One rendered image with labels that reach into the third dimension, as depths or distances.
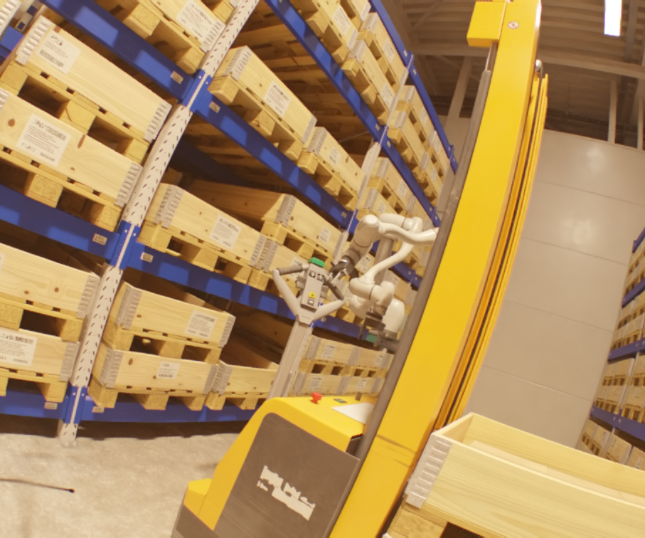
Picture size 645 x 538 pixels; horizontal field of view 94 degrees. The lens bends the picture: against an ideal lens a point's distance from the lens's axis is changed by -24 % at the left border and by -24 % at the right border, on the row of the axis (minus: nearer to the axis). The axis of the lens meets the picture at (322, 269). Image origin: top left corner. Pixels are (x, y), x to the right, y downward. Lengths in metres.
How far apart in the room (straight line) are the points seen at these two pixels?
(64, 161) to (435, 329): 1.57
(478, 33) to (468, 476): 1.56
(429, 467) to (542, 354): 5.99
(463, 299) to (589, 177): 6.99
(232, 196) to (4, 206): 1.85
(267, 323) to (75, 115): 2.70
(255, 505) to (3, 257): 1.38
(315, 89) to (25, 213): 2.73
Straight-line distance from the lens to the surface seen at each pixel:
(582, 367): 7.07
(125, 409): 2.43
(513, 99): 1.44
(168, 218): 2.07
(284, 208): 2.69
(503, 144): 1.34
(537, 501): 1.12
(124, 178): 1.91
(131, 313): 2.09
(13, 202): 1.83
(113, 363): 2.15
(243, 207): 2.96
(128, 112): 1.92
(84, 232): 1.94
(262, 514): 1.42
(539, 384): 7.00
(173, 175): 3.55
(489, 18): 1.77
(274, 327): 3.74
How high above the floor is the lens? 1.21
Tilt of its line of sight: 5 degrees up
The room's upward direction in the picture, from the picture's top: 21 degrees clockwise
